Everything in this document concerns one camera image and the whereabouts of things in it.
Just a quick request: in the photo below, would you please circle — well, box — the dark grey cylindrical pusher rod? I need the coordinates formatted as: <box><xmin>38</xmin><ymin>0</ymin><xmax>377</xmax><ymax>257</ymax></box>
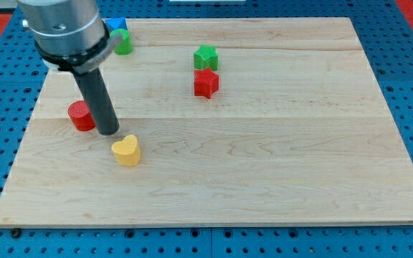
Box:
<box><xmin>73</xmin><ymin>68</ymin><xmax>119</xmax><ymax>135</ymax></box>

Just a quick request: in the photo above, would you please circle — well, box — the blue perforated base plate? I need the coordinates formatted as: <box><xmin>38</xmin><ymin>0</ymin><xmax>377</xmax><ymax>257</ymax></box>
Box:
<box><xmin>0</xmin><ymin>0</ymin><xmax>413</xmax><ymax>257</ymax></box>

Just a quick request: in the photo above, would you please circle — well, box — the green star block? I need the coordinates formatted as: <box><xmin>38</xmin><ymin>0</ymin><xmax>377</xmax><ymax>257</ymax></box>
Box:
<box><xmin>194</xmin><ymin>44</ymin><xmax>219</xmax><ymax>71</ymax></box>

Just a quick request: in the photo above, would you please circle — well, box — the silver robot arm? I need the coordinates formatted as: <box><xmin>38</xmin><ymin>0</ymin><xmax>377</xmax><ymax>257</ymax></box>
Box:
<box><xmin>17</xmin><ymin>0</ymin><xmax>123</xmax><ymax>135</ymax></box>

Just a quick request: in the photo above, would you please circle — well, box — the light wooden board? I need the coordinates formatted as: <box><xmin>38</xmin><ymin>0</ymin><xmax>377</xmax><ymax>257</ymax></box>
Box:
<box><xmin>0</xmin><ymin>17</ymin><xmax>413</xmax><ymax>229</ymax></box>

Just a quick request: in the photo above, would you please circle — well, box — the red cylinder block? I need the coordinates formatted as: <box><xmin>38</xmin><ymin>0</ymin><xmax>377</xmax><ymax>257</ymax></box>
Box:
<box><xmin>67</xmin><ymin>100</ymin><xmax>95</xmax><ymax>131</ymax></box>

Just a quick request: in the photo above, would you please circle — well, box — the green cylinder block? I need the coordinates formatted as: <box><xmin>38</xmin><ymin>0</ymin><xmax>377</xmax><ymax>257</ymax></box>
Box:
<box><xmin>110</xmin><ymin>29</ymin><xmax>133</xmax><ymax>55</ymax></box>

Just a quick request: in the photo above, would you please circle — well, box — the blue triangle block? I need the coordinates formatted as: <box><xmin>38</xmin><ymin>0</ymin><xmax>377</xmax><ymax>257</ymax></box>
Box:
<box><xmin>105</xmin><ymin>17</ymin><xmax>128</xmax><ymax>33</ymax></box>

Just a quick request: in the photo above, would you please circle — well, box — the red star block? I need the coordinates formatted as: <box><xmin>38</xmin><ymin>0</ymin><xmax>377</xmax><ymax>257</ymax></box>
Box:
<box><xmin>194</xmin><ymin>67</ymin><xmax>219</xmax><ymax>99</ymax></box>

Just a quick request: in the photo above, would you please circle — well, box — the yellow heart block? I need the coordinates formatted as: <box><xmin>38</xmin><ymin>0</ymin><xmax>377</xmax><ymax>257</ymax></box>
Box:
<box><xmin>111</xmin><ymin>135</ymin><xmax>141</xmax><ymax>166</ymax></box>

